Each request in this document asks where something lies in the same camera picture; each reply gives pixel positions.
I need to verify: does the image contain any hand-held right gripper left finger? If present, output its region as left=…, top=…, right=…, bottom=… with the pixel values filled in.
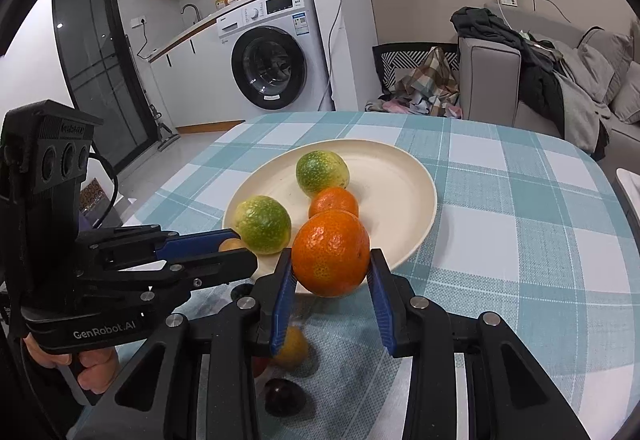
left=67, top=247, right=296, bottom=440

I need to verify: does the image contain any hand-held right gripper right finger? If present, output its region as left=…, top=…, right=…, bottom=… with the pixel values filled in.
left=366, top=247, right=593, bottom=440

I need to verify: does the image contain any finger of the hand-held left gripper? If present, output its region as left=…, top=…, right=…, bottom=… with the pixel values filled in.
left=97, top=247, right=259, bottom=293
left=77, top=225, right=242, bottom=273

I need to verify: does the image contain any yellow-green guava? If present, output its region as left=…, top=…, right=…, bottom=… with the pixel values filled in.
left=235, top=195, right=292, bottom=256
left=296, top=150, right=350, bottom=198

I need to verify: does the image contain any orange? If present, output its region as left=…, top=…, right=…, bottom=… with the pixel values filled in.
left=308, top=186, right=360, bottom=221
left=291, top=209, right=372, bottom=298

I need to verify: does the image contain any cream round plate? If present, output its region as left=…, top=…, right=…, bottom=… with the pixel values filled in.
left=221, top=139, right=437, bottom=281

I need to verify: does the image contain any person's left hand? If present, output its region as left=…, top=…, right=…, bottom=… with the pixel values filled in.
left=22, top=337, right=119, bottom=396

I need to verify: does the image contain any brown patterned box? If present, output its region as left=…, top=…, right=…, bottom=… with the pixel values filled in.
left=80, top=176, right=123, bottom=226

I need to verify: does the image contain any grey stick vacuum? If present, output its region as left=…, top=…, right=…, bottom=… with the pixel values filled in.
left=125, top=35, right=182, bottom=151

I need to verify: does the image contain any teal checked tablecloth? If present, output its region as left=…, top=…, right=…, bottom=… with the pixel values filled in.
left=65, top=110, right=621, bottom=440

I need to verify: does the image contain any white base cabinet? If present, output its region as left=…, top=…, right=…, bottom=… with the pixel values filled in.
left=150, top=22, right=246, bottom=131

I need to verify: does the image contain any dark glass door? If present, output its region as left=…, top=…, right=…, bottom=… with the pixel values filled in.
left=52, top=0, right=156, bottom=166

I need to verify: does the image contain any white washing machine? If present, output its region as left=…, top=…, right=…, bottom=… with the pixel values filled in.
left=216, top=0, right=333, bottom=113

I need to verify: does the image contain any checked cloth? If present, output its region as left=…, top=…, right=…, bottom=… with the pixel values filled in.
left=365, top=46, right=463, bottom=119

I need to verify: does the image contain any black patterned basket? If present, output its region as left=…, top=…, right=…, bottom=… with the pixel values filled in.
left=372, top=42, right=461, bottom=103

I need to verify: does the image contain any grey sofa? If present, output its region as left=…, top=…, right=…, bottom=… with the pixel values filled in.
left=457, top=2, right=640, bottom=161

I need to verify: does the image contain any dark jacket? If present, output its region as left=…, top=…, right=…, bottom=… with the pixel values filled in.
left=450, top=6, right=566, bottom=141

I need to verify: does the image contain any white side table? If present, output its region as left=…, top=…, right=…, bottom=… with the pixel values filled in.
left=612, top=167, right=640, bottom=211

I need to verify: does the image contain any grey blanket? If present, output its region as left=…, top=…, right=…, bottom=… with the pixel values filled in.
left=552, top=47, right=611, bottom=161

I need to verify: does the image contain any grey pillow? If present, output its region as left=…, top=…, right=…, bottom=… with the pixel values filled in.
left=612, top=60, right=640, bottom=123
left=577, top=27, right=633, bottom=106

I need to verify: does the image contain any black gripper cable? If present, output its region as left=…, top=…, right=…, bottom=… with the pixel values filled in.
left=87, top=152, right=121, bottom=231

